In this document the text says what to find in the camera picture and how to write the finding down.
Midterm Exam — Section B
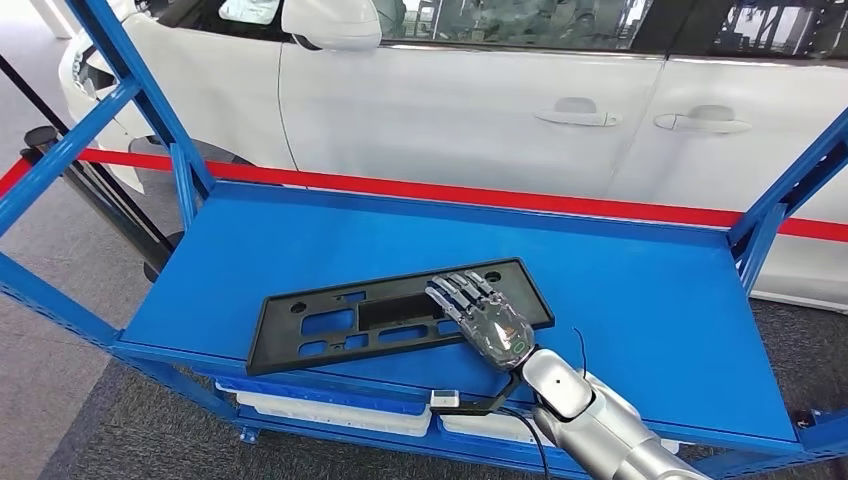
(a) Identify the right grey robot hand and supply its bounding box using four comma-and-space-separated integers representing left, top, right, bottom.
423, 270, 537, 372

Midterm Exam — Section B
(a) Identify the black plastic frame part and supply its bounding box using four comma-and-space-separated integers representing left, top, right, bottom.
246, 258, 556, 378

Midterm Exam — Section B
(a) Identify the blue metal shelf rack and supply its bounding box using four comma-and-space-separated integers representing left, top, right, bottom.
0, 0, 848, 480

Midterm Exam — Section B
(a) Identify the red barrier belt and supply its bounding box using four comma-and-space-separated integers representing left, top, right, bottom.
0, 148, 848, 243

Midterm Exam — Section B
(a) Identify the white car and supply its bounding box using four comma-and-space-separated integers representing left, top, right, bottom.
58, 0, 848, 313

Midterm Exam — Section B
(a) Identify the white car side mirror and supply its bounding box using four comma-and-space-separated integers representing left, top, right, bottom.
281, 0, 384, 53

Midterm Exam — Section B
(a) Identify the black barrier belt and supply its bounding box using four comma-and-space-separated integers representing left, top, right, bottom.
0, 54, 74, 137

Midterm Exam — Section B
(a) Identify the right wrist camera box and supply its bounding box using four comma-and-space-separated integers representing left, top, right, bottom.
429, 370, 525, 417

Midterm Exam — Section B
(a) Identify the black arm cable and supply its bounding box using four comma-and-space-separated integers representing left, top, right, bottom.
496, 405, 552, 480

